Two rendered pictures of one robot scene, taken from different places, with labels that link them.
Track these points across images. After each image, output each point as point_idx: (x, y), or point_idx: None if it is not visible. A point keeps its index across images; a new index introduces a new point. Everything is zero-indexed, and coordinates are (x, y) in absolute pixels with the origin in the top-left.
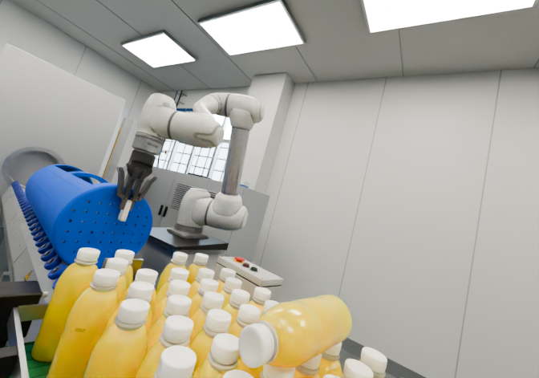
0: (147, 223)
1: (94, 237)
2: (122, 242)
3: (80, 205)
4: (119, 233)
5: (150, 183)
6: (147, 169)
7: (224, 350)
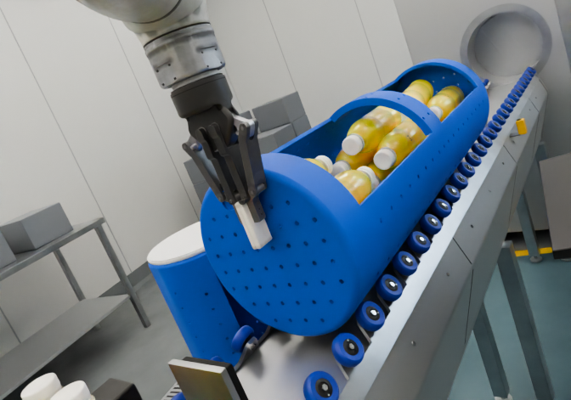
0: (325, 233)
1: (260, 277)
2: (308, 283)
3: (209, 228)
4: (291, 266)
5: (243, 145)
6: (217, 118)
7: None
